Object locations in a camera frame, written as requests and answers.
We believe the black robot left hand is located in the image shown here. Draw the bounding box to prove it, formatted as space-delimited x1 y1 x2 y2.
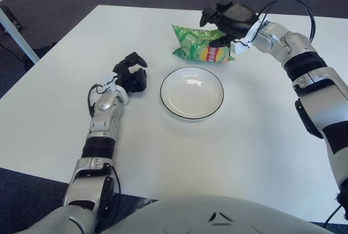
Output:
113 51 149 94

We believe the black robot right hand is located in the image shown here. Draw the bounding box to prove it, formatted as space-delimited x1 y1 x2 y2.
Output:
199 0 259 48

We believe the green potato chips bag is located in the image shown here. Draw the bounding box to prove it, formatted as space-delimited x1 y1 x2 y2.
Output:
171 23 236 64

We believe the white plate with black rim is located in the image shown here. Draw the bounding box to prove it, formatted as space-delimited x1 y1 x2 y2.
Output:
160 66 225 122

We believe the white table leg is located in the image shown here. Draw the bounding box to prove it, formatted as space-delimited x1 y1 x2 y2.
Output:
0 0 40 65

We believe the black box on floor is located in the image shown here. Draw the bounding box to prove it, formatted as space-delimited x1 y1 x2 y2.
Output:
0 5 24 32

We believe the grey robot torso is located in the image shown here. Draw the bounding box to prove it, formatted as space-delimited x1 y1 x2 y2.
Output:
95 195 335 234

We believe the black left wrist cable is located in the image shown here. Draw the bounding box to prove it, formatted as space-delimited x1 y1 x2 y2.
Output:
86 83 109 118

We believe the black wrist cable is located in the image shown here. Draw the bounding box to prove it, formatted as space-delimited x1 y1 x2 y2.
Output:
86 83 109 118
257 0 316 41

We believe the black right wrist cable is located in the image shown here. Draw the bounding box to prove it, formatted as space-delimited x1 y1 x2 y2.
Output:
257 0 316 41

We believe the black left upper arm cable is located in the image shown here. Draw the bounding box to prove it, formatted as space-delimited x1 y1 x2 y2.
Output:
110 163 122 218

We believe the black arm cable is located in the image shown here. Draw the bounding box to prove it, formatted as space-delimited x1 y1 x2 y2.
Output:
110 163 122 218
323 190 348 226

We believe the black right upper arm cable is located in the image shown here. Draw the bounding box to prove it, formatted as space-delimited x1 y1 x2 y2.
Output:
323 190 348 226

